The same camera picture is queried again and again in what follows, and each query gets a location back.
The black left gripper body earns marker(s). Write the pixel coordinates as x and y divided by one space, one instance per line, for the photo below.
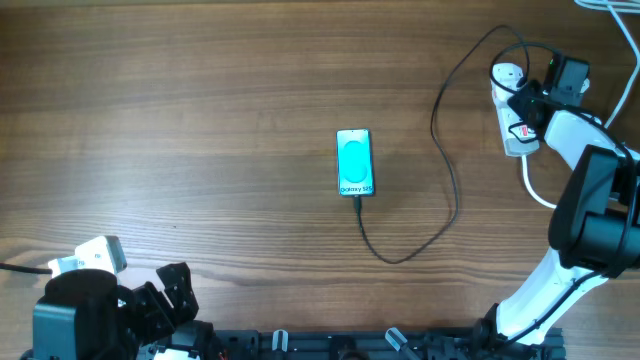
146 316

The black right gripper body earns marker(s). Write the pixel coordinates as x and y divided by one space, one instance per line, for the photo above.
535 107

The blue Galaxy smartphone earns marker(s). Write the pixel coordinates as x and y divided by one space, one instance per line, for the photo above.
354 163

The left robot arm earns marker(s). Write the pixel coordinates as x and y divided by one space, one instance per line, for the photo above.
87 314

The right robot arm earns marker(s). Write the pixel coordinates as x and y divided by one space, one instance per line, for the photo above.
594 229

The white USB charger plug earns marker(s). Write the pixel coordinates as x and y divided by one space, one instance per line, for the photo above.
501 94

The white power strip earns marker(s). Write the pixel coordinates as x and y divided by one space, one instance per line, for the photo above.
507 117

